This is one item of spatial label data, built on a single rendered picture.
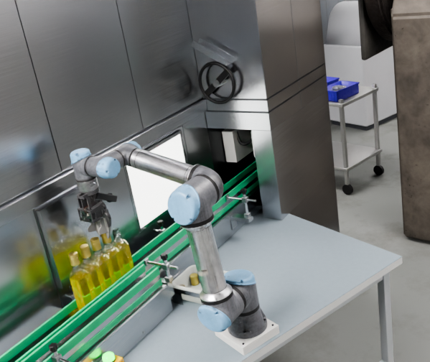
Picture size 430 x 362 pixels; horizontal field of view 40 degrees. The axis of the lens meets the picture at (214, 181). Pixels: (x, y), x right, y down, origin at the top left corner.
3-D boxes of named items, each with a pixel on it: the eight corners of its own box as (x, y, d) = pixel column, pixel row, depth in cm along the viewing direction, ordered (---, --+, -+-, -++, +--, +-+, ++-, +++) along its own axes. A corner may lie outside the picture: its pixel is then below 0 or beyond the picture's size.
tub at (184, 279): (194, 280, 262) (192, 263, 259) (237, 289, 250) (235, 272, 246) (171, 302, 249) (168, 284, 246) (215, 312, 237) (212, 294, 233)
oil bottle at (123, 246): (128, 280, 246) (117, 235, 238) (138, 282, 243) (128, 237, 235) (120, 287, 242) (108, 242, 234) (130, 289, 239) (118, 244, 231)
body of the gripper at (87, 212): (80, 222, 222) (72, 193, 217) (95, 212, 228) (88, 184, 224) (94, 225, 218) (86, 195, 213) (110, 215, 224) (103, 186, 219)
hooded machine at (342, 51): (366, 108, 704) (359, -5, 655) (405, 114, 660) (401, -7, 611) (327, 124, 670) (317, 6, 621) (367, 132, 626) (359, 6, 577)
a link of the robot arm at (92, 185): (86, 173, 222) (101, 175, 218) (89, 184, 224) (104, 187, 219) (72, 182, 217) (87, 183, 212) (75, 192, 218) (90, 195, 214)
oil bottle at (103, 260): (110, 295, 238) (98, 249, 230) (120, 298, 235) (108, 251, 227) (100, 302, 234) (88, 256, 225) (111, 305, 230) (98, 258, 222)
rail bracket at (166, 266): (151, 274, 247) (145, 248, 242) (183, 281, 238) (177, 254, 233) (146, 278, 245) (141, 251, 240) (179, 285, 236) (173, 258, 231)
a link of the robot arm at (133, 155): (237, 166, 199) (126, 132, 222) (220, 179, 191) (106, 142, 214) (235, 196, 205) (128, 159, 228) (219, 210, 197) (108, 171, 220)
